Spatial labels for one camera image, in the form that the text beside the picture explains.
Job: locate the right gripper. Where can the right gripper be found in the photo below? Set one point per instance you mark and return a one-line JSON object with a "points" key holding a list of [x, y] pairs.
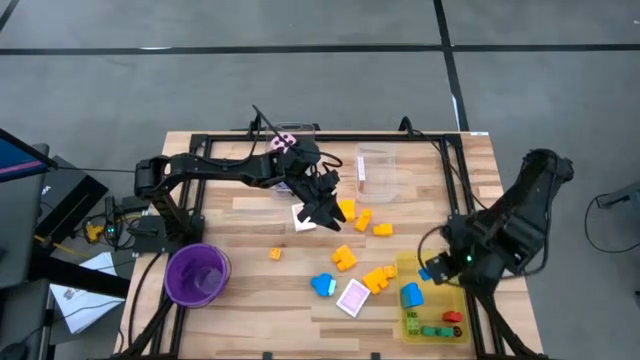
{"points": [[442, 267]]}

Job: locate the pink foam dice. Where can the pink foam dice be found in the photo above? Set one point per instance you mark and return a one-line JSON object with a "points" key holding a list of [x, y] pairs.
{"points": [[281, 142]]}

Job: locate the purple plastic bucket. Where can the purple plastic bucket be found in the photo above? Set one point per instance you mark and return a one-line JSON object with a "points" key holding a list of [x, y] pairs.
{"points": [[197, 275]]}

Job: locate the lime green toy brick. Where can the lime green toy brick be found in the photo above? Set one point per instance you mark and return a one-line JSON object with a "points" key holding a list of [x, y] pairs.
{"points": [[412, 323]]}

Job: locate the dark green brick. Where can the dark green brick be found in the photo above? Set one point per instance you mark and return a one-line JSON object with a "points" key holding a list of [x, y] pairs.
{"points": [[432, 331]]}

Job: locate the small green toy block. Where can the small green toy block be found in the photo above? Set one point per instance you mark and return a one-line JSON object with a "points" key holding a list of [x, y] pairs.
{"points": [[448, 333]]}

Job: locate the mint green toy block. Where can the mint green toy block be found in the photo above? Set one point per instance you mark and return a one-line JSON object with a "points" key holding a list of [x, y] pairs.
{"points": [[332, 287]]}

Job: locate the tall clear plastic container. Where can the tall clear plastic container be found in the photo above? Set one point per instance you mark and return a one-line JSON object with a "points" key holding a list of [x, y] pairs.
{"points": [[306, 131]]}

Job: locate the gray furniture leg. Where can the gray furniture leg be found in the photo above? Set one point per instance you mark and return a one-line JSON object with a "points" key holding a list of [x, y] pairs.
{"points": [[622, 197]]}

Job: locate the white paper sheets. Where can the white paper sheets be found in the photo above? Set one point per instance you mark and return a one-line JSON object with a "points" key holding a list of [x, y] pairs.
{"points": [[80, 305]]}

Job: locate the large blue toy block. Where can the large blue toy block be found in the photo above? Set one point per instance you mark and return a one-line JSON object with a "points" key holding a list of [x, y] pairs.
{"points": [[411, 295]]}

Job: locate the black equipment case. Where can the black equipment case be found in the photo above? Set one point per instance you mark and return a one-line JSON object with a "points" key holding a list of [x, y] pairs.
{"points": [[70, 195]]}

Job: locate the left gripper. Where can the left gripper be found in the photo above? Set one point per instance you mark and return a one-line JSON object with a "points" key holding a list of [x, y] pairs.
{"points": [[315, 187]]}

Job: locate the yellow translucent plastic bin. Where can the yellow translucent plastic bin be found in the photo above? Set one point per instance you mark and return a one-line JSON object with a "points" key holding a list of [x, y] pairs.
{"points": [[435, 305]]}

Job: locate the blue-screen monitor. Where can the blue-screen monitor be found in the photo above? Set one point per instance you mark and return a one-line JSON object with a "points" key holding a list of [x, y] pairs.
{"points": [[20, 160]]}

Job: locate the pink-backed card deck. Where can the pink-backed card deck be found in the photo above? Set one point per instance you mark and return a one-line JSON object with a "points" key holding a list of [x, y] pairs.
{"points": [[353, 298]]}

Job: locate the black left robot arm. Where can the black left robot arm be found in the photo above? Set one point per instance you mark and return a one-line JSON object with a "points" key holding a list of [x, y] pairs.
{"points": [[210, 167]]}

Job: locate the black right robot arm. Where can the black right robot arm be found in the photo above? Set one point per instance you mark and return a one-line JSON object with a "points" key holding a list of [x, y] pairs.
{"points": [[520, 225]]}

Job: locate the large orange-yellow toy block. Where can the large orange-yellow toy block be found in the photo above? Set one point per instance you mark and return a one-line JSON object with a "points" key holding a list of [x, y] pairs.
{"points": [[375, 281]]}

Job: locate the long blue brick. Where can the long blue brick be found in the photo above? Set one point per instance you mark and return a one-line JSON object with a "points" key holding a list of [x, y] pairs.
{"points": [[425, 274]]}

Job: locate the frosted clear plastic bin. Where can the frosted clear plastic bin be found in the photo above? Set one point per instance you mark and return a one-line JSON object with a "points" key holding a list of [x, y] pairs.
{"points": [[382, 175]]}

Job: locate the dark brown toy block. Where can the dark brown toy block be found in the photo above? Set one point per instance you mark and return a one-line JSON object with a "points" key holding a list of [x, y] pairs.
{"points": [[458, 331]]}

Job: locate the red-backed card deck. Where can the red-backed card deck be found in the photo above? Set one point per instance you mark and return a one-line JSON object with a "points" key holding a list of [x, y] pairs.
{"points": [[300, 226]]}

